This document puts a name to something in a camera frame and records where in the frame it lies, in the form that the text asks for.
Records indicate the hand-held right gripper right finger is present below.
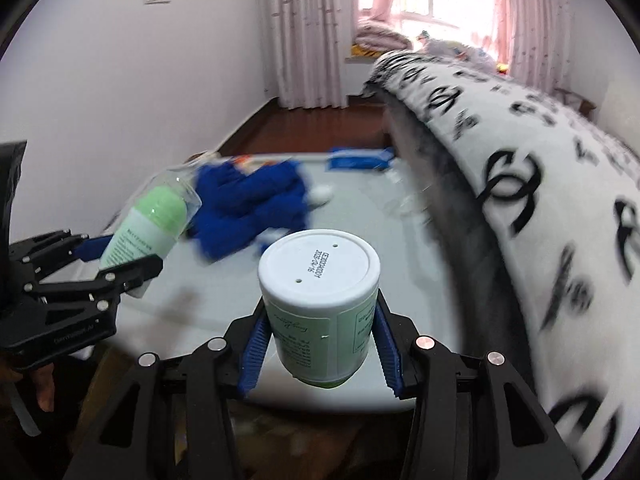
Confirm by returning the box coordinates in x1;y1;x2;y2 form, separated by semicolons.
372;300;583;480

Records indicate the blue tissue packet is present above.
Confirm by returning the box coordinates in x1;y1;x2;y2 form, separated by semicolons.
327;147;394;171

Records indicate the white jar with green label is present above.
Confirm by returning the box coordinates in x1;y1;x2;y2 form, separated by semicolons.
257;229;381;389

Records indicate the pink patterned curtain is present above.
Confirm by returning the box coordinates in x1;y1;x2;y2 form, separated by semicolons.
269;0;359;109
500;0;574;95

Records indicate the black and white printed blanket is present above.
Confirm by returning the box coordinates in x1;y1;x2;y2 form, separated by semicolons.
360;50;640;480

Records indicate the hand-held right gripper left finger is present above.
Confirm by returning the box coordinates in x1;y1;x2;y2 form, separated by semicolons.
62;305;273;480

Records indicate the black plastic bag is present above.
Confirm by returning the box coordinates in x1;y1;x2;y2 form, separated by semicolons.
0;141;29;281

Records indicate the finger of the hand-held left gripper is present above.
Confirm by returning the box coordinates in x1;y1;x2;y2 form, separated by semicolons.
7;230;112;277
22;254;165;310

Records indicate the blue cloth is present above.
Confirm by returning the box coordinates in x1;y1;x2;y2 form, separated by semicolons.
187;159;309;262

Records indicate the clear plastic cup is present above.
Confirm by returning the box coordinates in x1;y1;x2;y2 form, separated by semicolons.
389;170;437;217

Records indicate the light green clear-capped bottle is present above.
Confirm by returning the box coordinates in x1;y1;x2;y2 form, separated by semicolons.
98;170;202;297

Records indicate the folded pink quilt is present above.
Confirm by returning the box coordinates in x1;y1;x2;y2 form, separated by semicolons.
354;16;417;52

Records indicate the person's left hand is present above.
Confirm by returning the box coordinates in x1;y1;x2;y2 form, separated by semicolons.
22;362;56;412

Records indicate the wooden chair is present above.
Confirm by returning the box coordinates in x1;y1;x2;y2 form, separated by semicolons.
554;87;597;119

